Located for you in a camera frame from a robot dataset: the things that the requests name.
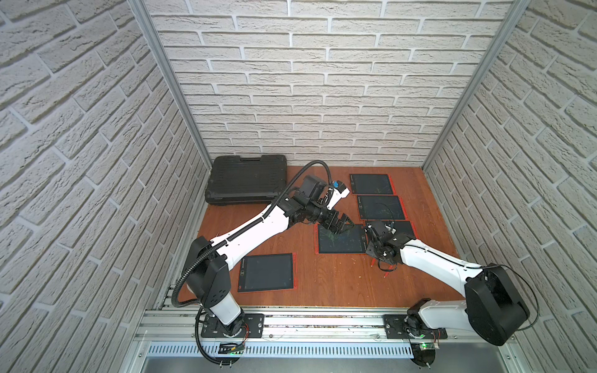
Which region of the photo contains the aluminium front rail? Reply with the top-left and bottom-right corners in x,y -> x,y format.
134,305 -> 514,346

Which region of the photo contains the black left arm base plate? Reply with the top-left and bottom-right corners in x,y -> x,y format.
201,313 -> 265,338

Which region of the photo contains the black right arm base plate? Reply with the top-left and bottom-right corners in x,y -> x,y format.
382,314 -> 448,340

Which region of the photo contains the right aluminium corner post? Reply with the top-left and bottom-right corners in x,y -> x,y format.
421,0 -> 531,172

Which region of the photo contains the white perforated cable duct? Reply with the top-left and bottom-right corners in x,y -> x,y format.
146,343 -> 415,359

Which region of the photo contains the left aluminium corner post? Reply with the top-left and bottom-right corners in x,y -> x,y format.
129,0 -> 212,169

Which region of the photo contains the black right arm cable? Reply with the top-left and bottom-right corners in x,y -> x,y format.
498,264 -> 541,333

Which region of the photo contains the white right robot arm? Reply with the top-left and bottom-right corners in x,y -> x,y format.
365,221 -> 531,346

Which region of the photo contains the aluminium corner post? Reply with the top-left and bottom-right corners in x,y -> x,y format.
129,0 -> 212,169
421,0 -> 531,172

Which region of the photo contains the black plastic tool case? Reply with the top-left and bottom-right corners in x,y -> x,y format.
205,155 -> 287,206

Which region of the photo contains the red tablet with green scribbles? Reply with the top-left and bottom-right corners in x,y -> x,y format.
357,195 -> 407,221

